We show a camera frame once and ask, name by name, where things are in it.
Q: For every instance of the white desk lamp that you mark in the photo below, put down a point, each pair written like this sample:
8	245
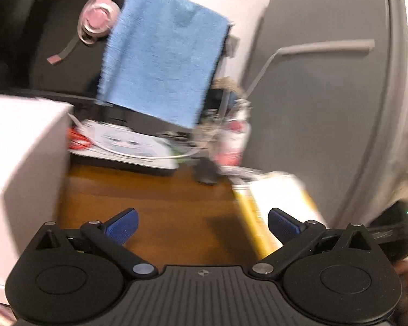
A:
358	45

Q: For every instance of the black computer tower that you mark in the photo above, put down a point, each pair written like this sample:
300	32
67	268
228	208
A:
18	40

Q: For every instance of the woven rope basket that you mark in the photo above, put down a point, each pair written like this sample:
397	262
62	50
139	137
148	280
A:
232	98

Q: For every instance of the black computer mouse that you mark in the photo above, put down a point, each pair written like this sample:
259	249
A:
207	172

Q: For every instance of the pink cat-ear headset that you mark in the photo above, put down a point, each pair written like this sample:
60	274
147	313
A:
96	20

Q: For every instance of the blue terry towel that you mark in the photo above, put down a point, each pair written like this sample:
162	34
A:
160	58

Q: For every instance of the white open cardboard box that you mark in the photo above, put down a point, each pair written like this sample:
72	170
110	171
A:
34	160

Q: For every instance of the anime printed mouse pad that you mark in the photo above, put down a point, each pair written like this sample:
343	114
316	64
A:
113	146

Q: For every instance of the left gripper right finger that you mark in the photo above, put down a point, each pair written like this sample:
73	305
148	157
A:
298	239

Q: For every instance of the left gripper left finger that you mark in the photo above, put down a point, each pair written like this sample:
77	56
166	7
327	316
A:
109	237

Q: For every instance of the white pink lotion bottle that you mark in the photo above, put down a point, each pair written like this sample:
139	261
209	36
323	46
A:
232	141

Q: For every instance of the black computer monitor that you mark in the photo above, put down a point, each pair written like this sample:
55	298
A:
80	72

